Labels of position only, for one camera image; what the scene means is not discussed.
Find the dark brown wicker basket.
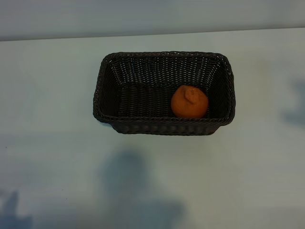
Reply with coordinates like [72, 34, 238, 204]
[91, 50, 237, 136]

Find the wrinkled orange fruit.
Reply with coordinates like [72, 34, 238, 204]
[170, 85, 209, 119]

